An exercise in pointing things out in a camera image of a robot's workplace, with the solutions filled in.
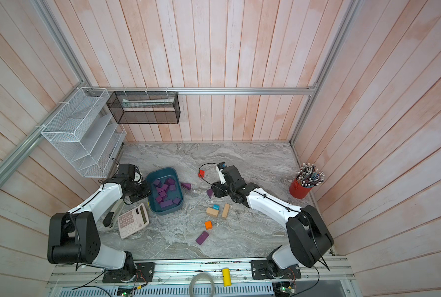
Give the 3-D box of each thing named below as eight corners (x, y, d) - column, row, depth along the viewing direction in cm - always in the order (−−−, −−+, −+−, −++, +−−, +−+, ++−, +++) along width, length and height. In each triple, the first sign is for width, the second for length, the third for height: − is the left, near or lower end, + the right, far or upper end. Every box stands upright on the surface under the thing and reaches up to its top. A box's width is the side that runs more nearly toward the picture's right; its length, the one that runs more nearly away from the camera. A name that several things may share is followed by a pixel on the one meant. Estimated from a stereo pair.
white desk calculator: (123, 238, 83) (121, 236, 81) (117, 219, 89) (114, 217, 86) (151, 222, 88) (150, 219, 86) (144, 205, 94) (142, 202, 91)
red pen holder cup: (287, 197, 97) (299, 178, 83) (291, 181, 104) (303, 161, 90) (307, 204, 95) (323, 186, 80) (310, 187, 101) (325, 168, 87)
